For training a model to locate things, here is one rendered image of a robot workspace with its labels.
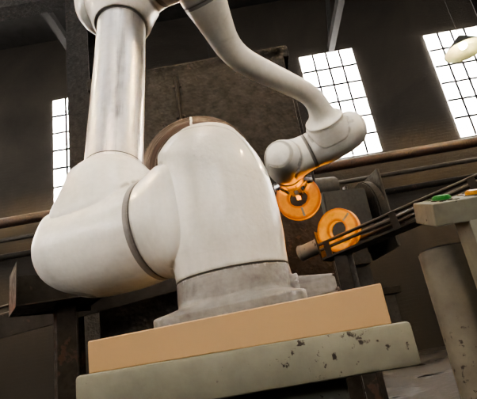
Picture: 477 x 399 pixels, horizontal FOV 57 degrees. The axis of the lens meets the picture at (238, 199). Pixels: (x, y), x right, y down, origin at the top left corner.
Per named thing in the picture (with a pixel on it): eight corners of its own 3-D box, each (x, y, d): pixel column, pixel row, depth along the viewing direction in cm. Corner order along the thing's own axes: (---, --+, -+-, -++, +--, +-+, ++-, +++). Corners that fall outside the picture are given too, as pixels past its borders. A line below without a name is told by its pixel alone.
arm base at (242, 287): (343, 292, 47) (330, 242, 49) (150, 332, 50) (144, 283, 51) (336, 301, 65) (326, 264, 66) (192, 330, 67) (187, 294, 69)
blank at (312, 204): (271, 187, 157) (269, 184, 154) (312, 172, 155) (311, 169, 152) (284, 226, 152) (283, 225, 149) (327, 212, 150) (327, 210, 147)
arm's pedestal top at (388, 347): (423, 364, 40) (410, 320, 41) (74, 423, 39) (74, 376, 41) (349, 361, 70) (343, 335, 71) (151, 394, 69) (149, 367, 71)
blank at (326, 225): (345, 261, 152) (340, 260, 149) (313, 235, 161) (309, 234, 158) (370, 225, 148) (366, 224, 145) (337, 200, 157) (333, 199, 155)
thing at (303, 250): (307, 261, 163) (302, 246, 165) (327, 252, 158) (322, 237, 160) (299, 260, 158) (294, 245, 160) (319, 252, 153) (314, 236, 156)
